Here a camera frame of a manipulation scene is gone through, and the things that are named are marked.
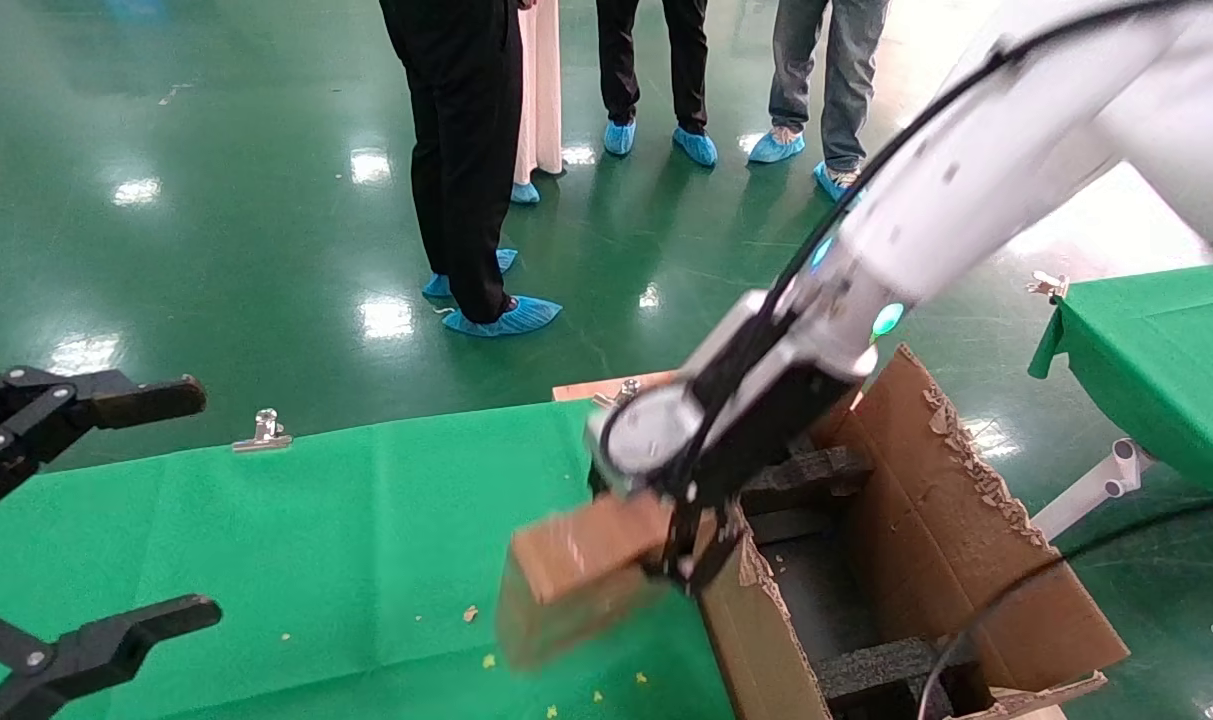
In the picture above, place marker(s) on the blue shoe cover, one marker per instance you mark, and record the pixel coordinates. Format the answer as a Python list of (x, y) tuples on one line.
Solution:
[(511, 318), (778, 148), (696, 147), (526, 193), (834, 182), (438, 285), (620, 138)]

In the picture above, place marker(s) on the metal binder clip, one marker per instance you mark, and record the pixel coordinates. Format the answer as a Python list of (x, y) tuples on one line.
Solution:
[(263, 432), (1048, 286), (626, 390)]

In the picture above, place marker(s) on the small brown cardboard box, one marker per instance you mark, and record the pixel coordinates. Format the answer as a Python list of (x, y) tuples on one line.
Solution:
[(576, 570)]

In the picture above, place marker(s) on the large open cardboard carton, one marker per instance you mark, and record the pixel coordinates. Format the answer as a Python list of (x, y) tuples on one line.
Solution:
[(966, 560)]

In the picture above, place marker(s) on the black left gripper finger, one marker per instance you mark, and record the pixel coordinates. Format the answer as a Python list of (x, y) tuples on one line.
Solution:
[(96, 645), (146, 400)]

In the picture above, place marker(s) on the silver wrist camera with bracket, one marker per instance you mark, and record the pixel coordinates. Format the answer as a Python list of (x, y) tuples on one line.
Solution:
[(651, 440)]

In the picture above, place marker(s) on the person in white skirt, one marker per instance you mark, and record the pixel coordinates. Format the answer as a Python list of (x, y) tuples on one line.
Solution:
[(541, 90)]

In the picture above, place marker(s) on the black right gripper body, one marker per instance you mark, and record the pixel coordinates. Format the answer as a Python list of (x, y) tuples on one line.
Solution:
[(776, 430)]

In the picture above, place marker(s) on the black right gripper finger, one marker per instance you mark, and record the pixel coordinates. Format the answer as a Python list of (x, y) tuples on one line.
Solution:
[(701, 550)]

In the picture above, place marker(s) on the person in black trousers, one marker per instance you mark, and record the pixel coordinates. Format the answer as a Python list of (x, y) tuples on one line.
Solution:
[(621, 60), (456, 150)]

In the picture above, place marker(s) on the person in grey jeans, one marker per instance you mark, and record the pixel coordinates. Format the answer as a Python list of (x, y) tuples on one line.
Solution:
[(846, 70)]

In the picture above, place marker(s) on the white table leg pipe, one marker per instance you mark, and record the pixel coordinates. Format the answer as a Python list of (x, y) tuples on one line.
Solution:
[(1096, 490)]

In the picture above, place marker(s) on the large green tablecloth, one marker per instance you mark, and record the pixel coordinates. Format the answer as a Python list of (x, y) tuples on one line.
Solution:
[(366, 520)]

